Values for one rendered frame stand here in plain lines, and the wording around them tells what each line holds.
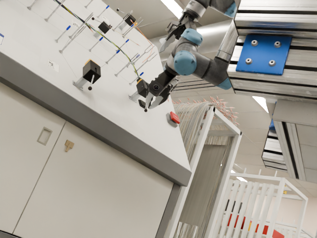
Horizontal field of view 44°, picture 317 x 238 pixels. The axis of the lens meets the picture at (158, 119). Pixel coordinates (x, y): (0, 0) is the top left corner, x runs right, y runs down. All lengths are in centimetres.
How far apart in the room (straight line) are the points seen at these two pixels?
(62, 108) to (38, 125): 9
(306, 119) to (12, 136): 86
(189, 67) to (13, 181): 66
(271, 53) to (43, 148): 82
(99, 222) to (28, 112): 46
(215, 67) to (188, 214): 145
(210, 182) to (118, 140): 127
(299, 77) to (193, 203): 194
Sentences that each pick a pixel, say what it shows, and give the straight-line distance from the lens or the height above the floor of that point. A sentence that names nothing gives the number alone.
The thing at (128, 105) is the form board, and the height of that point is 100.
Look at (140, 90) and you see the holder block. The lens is 161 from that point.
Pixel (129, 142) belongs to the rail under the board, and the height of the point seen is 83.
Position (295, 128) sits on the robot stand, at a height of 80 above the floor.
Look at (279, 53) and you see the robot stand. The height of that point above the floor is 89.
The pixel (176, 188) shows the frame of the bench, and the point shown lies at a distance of 166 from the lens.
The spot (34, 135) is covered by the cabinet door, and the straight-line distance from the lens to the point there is 131.
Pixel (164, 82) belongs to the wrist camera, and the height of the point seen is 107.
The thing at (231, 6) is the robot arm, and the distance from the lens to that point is 161.
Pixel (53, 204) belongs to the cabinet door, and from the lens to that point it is 135.
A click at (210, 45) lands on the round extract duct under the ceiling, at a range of 458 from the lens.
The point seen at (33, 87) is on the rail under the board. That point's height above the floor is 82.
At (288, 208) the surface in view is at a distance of 1059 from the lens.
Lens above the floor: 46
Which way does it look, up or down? 20 degrees up
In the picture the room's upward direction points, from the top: 21 degrees clockwise
